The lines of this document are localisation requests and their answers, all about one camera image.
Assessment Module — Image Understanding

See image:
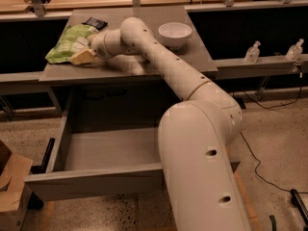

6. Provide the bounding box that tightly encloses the clear sanitizer pump bottle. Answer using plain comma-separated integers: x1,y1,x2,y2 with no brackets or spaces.
244,40,261,63

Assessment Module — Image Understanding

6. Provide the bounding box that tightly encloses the black bar on floor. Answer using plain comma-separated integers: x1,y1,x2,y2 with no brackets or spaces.
290,189,308,225

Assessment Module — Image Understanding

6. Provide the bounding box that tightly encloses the brown cardboard box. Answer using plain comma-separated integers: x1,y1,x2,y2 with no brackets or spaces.
0,141,33,231

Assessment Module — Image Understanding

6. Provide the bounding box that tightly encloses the grey cabinet with top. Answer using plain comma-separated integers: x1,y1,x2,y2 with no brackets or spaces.
39,6,218,116

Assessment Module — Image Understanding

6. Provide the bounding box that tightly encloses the white ceramic bowl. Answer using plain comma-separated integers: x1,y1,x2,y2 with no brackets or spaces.
159,22,193,49

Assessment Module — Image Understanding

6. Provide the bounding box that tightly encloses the open grey top drawer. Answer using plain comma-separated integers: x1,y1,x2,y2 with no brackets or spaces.
24,93,241,202

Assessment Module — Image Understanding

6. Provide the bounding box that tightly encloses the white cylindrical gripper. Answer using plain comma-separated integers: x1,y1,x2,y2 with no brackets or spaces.
69,29,135,65

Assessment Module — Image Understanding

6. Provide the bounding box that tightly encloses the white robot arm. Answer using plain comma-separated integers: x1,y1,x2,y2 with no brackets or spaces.
82,17,251,231

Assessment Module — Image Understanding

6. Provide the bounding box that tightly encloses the small black snack packet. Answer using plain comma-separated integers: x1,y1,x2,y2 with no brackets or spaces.
84,17,108,30

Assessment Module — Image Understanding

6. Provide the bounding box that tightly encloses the green rice chip bag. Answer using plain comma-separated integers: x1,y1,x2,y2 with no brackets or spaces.
45,24,99,64

